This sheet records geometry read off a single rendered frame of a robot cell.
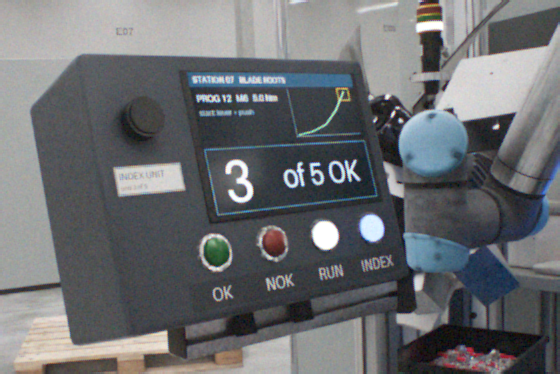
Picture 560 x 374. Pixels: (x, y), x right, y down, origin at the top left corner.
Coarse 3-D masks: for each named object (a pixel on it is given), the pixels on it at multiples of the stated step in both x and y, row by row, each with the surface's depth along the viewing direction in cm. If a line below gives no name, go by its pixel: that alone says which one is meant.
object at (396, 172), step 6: (384, 162) 128; (390, 168) 128; (396, 168) 128; (402, 168) 128; (390, 174) 128; (396, 174) 128; (402, 174) 128; (390, 180) 127; (396, 180) 127; (402, 180) 128; (390, 186) 127; (396, 186) 127; (402, 186) 127; (396, 192) 126; (402, 192) 127
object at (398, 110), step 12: (384, 96) 131; (396, 96) 128; (372, 108) 132; (384, 108) 129; (396, 108) 126; (384, 120) 127; (396, 120) 125; (408, 120) 127; (384, 132) 125; (396, 132) 125; (384, 144) 126; (396, 144) 126; (384, 156) 128; (396, 156) 128
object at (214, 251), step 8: (200, 240) 48; (208, 240) 48; (216, 240) 48; (224, 240) 49; (200, 248) 48; (208, 248) 48; (216, 248) 48; (224, 248) 48; (200, 256) 48; (208, 256) 48; (216, 256) 48; (224, 256) 48; (208, 264) 48; (216, 264) 48; (224, 264) 48; (216, 272) 48
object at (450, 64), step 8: (504, 0) 125; (496, 8) 125; (488, 16) 125; (480, 24) 125; (472, 32) 129; (464, 40) 128; (472, 40) 134; (464, 48) 133; (456, 56) 130; (448, 64) 129; (456, 64) 137; (440, 88) 137
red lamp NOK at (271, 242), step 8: (264, 232) 51; (272, 232) 51; (280, 232) 51; (256, 240) 51; (264, 240) 51; (272, 240) 50; (280, 240) 51; (264, 248) 51; (272, 248) 50; (280, 248) 51; (288, 248) 52; (264, 256) 51; (272, 256) 51; (280, 256) 51
